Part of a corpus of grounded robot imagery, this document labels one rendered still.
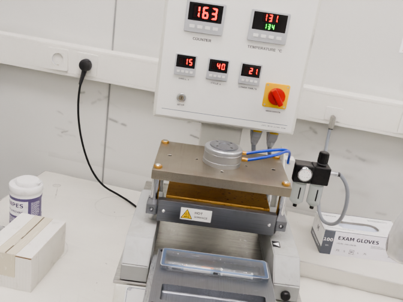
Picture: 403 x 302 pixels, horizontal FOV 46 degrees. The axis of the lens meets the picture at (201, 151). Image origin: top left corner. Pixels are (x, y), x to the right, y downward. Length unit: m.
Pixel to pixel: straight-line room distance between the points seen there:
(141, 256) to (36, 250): 0.34
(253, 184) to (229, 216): 0.08
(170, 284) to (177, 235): 0.28
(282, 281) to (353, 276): 0.48
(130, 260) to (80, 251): 0.44
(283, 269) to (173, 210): 0.23
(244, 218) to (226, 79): 0.32
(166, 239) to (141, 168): 0.65
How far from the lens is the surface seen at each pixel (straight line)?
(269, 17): 1.06
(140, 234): 0.90
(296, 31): 1.07
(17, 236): 1.21
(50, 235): 1.21
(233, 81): 1.07
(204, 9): 1.05
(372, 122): 1.48
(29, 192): 1.32
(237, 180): 0.91
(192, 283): 0.80
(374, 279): 1.36
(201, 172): 0.92
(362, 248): 1.41
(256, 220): 0.93
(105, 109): 1.64
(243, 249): 1.05
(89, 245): 1.34
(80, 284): 1.20
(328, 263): 1.36
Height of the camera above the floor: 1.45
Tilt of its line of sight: 19 degrees down
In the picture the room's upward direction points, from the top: 8 degrees clockwise
